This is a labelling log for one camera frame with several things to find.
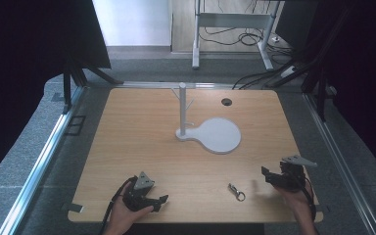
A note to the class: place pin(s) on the black curtain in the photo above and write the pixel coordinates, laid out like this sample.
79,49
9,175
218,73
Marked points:
362,81
23,65

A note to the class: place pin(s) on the black tripod stand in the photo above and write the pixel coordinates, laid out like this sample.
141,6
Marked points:
78,73
319,81

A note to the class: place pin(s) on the white stand with round tray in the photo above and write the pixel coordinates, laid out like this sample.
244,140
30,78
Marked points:
217,135

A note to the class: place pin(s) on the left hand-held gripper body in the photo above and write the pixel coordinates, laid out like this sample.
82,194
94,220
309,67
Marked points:
143,182

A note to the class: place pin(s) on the aluminium rail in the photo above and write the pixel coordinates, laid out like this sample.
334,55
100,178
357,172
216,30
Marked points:
176,84
342,163
40,160

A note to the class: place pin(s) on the person's left hand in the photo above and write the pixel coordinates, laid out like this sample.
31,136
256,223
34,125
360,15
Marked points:
120,215

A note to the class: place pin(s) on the black tape rectangle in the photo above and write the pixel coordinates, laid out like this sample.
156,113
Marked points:
75,125

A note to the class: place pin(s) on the black tape strip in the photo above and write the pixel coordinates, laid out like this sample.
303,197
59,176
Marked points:
72,207

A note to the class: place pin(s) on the white power strip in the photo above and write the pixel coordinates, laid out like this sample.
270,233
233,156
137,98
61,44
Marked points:
288,71

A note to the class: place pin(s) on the white metal desk frame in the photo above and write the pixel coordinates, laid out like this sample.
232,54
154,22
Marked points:
231,20

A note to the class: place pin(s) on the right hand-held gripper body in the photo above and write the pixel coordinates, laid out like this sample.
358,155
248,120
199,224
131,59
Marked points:
290,178

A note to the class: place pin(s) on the person's right hand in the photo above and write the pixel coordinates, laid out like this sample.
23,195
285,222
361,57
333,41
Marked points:
297,199

